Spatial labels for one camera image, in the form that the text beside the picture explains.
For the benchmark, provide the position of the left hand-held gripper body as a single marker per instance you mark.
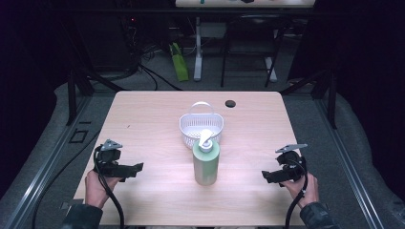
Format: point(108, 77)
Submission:
point(110, 162)

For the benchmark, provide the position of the person's left hand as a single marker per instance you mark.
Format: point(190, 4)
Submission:
point(97, 189)

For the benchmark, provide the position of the person's right hand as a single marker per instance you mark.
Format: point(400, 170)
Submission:
point(304, 190)

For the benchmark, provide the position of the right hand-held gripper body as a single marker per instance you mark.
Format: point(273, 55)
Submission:
point(288, 165)

